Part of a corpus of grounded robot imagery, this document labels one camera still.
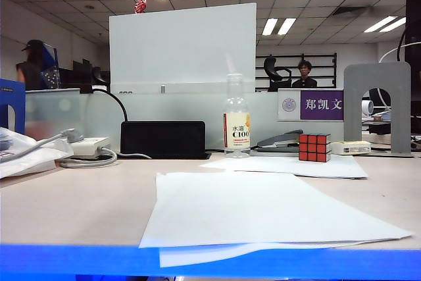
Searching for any clear plastic bag with papers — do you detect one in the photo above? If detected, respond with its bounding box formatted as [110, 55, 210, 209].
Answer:
[0, 126, 74, 180]

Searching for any clear plastic drink bottle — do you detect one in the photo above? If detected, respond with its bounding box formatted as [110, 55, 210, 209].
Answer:
[222, 72, 251, 159]

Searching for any black rectangular box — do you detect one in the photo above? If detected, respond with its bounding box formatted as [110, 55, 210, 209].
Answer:
[120, 120, 212, 160]

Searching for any grey stapler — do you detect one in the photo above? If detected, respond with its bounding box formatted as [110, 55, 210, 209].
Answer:
[256, 128, 303, 153]

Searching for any white monitor back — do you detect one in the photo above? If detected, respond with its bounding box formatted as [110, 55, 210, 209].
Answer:
[109, 2, 257, 95]

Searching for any black office chair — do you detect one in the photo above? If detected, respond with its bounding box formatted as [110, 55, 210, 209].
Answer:
[264, 56, 293, 93]

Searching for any large white paper sheet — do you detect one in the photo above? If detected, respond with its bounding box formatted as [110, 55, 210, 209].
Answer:
[138, 171, 412, 249]
[159, 241, 376, 268]

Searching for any white paper sheet under cube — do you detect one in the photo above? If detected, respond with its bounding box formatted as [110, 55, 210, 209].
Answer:
[199, 155, 368, 180]

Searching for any seated person in black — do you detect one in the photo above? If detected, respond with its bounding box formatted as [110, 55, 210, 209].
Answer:
[291, 60, 318, 89]

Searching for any rubik's cube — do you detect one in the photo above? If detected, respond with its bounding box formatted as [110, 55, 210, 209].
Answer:
[298, 132, 332, 163]

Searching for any frosted glass desk partition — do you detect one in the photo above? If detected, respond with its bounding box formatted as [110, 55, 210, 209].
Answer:
[25, 88, 345, 151]

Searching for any purple and white name plate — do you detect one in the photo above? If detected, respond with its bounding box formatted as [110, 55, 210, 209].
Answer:
[277, 89, 345, 122]

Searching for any grey metal bookend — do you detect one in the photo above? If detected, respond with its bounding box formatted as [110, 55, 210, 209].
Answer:
[343, 61, 414, 158]

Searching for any small cream white box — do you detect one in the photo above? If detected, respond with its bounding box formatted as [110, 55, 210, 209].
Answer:
[330, 140, 372, 156]

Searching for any white desk fan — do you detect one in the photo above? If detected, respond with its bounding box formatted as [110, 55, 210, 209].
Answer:
[360, 99, 376, 120]

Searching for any blue crystal trophy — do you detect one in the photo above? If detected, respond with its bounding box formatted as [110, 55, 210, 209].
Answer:
[39, 43, 62, 90]

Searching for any person with black cap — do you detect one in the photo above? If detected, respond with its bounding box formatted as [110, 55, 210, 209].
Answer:
[16, 39, 47, 91]

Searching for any blue plastic stand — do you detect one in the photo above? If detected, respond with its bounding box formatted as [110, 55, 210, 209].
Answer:
[0, 78, 26, 134]

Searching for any black upright panel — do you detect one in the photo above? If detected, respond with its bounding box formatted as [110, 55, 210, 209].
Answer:
[406, 0, 421, 137]

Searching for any black gooseneck cable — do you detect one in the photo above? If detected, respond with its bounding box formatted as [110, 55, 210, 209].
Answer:
[80, 85, 129, 122]

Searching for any grey coiled power cable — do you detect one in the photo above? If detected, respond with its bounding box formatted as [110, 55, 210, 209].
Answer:
[58, 147, 153, 169]

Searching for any black wall rack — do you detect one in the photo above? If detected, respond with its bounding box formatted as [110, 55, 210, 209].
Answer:
[255, 52, 337, 93]

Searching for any grey plug with cable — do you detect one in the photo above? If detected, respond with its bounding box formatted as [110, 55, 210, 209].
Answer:
[0, 128, 85, 164]

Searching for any white arched cable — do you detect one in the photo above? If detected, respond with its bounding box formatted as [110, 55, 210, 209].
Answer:
[378, 43, 409, 64]

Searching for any black hanging cable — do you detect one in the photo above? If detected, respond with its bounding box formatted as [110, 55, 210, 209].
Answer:
[397, 27, 410, 62]

